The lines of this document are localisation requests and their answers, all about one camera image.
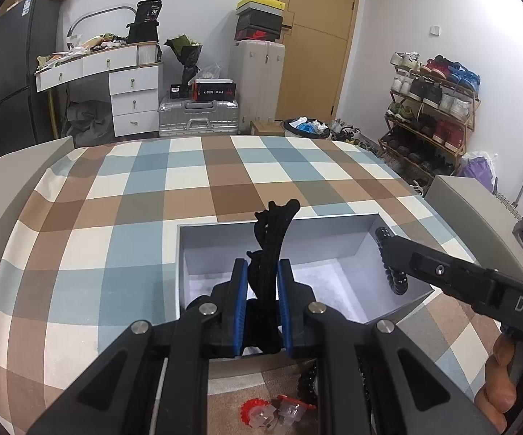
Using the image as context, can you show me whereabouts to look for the dark grey fridge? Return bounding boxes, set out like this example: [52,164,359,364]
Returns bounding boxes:
[0,0,63,146]

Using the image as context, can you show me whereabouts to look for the white desk with drawers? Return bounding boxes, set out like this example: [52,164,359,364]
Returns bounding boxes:
[35,42,163,138]

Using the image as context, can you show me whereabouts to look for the flat cardboard box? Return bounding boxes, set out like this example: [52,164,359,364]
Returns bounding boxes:
[0,0,40,18]

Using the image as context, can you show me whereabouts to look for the white upright suitcase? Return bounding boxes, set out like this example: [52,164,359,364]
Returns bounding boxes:
[230,40,288,136]

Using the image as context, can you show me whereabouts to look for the black braided cord necklace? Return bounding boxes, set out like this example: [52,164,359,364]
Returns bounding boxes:
[243,198,301,355]

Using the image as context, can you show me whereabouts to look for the yellow wooden stick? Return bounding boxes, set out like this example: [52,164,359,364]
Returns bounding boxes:
[48,86,61,139]

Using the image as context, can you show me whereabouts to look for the black bead bracelet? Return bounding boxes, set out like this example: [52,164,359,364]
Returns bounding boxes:
[298,358,321,400]
[375,227,410,296]

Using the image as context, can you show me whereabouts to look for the person's right hand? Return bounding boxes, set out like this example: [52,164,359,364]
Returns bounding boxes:
[474,333,523,433]

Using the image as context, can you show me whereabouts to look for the dark wrapped bouquet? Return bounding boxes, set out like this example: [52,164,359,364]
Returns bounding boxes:
[164,34,204,85]

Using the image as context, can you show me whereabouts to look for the pile of shoes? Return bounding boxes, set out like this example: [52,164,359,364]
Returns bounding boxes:
[329,118,382,160]

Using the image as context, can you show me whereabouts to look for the silver suitcase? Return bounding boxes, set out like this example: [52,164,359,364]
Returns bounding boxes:
[158,95,240,138]

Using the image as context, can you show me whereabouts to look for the clear plastic bag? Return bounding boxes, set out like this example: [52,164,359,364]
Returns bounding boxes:
[198,63,222,82]

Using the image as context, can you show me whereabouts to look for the trash bin with waste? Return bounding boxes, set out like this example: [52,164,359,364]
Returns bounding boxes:
[284,117,333,141]

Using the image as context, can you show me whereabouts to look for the black and orange box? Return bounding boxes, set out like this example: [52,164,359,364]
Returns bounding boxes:
[192,79,237,102]

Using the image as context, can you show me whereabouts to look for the black shoe box red logo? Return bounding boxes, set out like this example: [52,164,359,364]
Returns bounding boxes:
[234,25,283,43]

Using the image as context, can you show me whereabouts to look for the yellow shoe box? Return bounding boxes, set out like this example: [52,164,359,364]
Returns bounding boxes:
[237,0,286,12]

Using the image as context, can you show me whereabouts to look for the small cardboard box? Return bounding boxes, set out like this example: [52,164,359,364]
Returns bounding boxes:
[250,120,286,137]

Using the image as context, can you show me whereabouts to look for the checked blanket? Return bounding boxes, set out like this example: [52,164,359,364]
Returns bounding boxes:
[0,136,523,435]

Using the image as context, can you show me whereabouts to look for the metal arch frame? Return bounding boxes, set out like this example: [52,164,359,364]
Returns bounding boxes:
[67,5,138,47]

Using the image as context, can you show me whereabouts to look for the wooden door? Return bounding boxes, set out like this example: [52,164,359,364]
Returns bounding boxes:
[273,0,364,121]

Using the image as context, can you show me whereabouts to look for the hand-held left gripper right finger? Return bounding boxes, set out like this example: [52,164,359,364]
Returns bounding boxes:
[277,258,498,435]

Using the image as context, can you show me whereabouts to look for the purple bag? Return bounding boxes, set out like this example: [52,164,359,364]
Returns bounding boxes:
[458,151,498,191]

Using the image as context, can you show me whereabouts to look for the red gear-shaped badge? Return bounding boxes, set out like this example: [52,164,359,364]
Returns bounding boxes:
[240,398,277,429]

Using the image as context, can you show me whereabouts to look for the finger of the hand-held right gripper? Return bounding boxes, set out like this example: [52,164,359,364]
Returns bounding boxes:
[381,235,489,311]

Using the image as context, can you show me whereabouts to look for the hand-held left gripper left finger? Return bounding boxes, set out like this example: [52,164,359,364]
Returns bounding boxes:
[26,258,250,435]

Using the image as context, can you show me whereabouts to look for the rows of shoes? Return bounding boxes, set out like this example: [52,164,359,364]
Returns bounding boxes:
[381,51,482,177]

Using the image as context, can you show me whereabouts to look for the wooden shoe rack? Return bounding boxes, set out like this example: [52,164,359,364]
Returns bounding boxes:
[378,52,482,191]

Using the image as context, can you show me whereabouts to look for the grey crumpled cloth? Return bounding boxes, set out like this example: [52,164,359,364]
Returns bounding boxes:
[64,100,116,146]

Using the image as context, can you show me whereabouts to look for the pile of desk clutter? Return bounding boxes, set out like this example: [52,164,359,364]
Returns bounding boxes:
[37,32,132,71]

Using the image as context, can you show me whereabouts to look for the black shopping bag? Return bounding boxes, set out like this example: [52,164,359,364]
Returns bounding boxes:
[126,0,165,44]

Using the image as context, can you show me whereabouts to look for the white pleated filter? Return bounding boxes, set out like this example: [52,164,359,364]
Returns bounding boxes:
[135,42,162,67]

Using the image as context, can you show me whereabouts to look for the grey cardboard box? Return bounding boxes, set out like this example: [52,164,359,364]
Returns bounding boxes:
[176,212,435,393]

